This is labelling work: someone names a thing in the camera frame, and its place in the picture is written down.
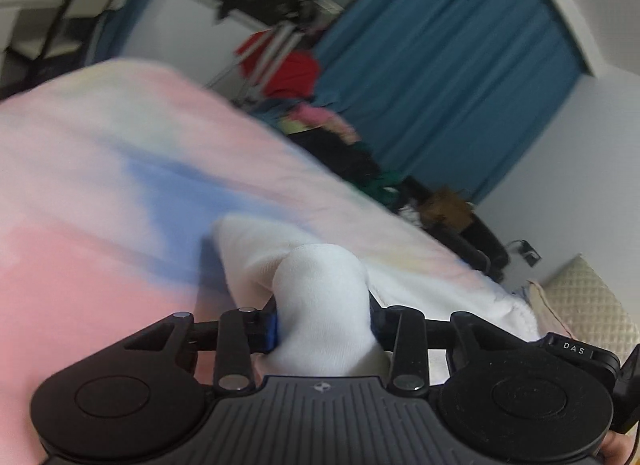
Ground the pile of clothes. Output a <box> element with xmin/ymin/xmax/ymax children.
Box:
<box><xmin>252</xmin><ymin>99</ymin><xmax>416</xmax><ymax>215</ymax></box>

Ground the cream quilted headboard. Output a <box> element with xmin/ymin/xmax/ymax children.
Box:
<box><xmin>524</xmin><ymin>255</ymin><xmax>639</xmax><ymax>361</ymax></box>

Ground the black sofa bench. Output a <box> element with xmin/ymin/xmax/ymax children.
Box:
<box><xmin>399</xmin><ymin>174</ymin><xmax>511</xmax><ymax>283</ymax></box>

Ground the brown paper bag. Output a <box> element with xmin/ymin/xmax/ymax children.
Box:
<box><xmin>418</xmin><ymin>187</ymin><xmax>474</xmax><ymax>231</ymax></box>

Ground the pastel tie-dye bed cover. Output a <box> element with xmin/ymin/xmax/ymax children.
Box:
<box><xmin>1</xmin><ymin>60</ymin><xmax>539</xmax><ymax>464</ymax></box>

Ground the red garment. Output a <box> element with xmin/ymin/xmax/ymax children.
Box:
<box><xmin>235</xmin><ymin>31</ymin><xmax>320</xmax><ymax>99</ymax></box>

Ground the blue curtain right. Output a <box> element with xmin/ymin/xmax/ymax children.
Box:
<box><xmin>314</xmin><ymin>0</ymin><xmax>586</xmax><ymax>202</ymax></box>

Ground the tripod stand with phone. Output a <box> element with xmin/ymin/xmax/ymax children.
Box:
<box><xmin>204</xmin><ymin>0</ymin><xmax>318</xmax><ymax>109</ymax></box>

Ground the black and white chair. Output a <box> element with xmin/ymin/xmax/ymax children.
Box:
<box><xmin>8</xmin><ymin>0</ymin><xmax>114</xmax><ymax>84</ymax></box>

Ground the wall power socket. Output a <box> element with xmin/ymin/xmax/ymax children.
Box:
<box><xmin>518</xmin><ymin>240</ymin><xmax>541</xmax><ymax>268</ymax></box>

